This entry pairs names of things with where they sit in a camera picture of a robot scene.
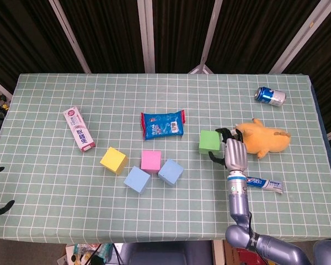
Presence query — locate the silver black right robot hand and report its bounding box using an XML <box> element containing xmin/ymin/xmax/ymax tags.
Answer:
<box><xmin>209</xmin><ymin>127</ymin><xmax>248</xmax><ymax>173</ymax></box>

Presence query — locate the green foam cube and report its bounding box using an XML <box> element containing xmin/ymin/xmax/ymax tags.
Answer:
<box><xmin>198</xmin><ymin>130</ymin><xmax>222</xmax><ymax>155</ymax></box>

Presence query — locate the light blue foam cube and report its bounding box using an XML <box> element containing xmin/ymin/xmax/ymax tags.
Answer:
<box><xmin>123</xmin><ymin>166</ymin><xmax>152</xmax><ymax>195</ymax></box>
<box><xmin>157</xmin><ymin>158</ymin><xmax>185</xmax><ymax>187</ymax></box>

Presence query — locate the pink foam cube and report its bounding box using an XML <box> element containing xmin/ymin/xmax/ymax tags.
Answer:
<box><xmin>141</xmin><ymin>150</ymin><xmax>162</xmax><ymax>175</ymax></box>

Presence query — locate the yellow foam cube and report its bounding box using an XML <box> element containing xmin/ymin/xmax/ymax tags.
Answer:
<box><xmin>99</xmin><ymin>146</ymin><xmax>129</xmax><ymax>176</ymax></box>

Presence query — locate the yellow plush toy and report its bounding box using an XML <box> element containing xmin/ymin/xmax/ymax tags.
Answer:
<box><xmin>235</xmin><ymin>118</ymin><xmax>292</xmax><ymax>159</ymax></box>

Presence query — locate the blue white toothpaste tube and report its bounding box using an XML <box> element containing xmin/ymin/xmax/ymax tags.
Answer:
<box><xmin>245</xmin><ymin>176</ymin><xmax>284</xmax><ymax>195</ymax></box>

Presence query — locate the blue silver drink can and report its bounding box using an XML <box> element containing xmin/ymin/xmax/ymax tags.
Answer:
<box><xmin>254</xmin><ymin>86</ymin><xmax>287</xmax><ymax>108</ymax></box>

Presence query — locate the blue snack packet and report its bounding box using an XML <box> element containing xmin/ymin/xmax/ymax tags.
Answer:
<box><xmin>139</xmin><ymin>109</ymin><xmax>186</xmax><ymax>141</ymax></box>

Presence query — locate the green checked tablecloth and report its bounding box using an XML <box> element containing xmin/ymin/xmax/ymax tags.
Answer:
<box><xmin>0</xmin><ymin>72</ymin><xmax>331</xmax><ymax>245</ymax></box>

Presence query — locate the pink white toothpaste box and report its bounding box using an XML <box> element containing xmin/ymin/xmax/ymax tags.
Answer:
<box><xmin>63</xmin><ymin>107</ymin><xmax>96</xmax><ymax>152</ymax></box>

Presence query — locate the red box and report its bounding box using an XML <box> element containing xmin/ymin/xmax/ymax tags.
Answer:
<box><xmin>236</xmin><ymin>247</ymin><xmax>256</xmax><ymax>265</ymax></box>

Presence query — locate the colourful packaging pile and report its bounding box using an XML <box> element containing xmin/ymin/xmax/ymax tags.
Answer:
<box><xmin>65</xmin><ymin>243</ymin><xmax>119</xmax><ymax>265</ymax></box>

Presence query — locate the dark blue robot body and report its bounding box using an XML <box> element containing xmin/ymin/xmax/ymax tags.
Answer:
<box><xmin>118</xmin><ymin>242</ymin><xmax>213</xmax><ymax>265</ymax></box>

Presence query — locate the dark pleated curtain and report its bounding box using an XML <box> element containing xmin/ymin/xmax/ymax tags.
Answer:
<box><xmin>0</xmin><ymin>0</ymin><xmax>331</xmax><ymax>133</ymax></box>

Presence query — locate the white frame post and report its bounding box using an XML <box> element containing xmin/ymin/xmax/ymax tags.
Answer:
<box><xmin>48</xmin><ymin>0</ymin><xmax>92</xmax><ymax>74</ymax></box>
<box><xmin>188</xmin><ymin>0</ymin><xmax>227</xmax><ymax>75</ymax></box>
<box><xmin>269</xmin><ymin>0</ymin><xmax>330</xmax><ymax>75</ymax></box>
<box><xmin>137</xmin><ymin>0</ymin><xmax>157</xmax><ymax>73</ymax></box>

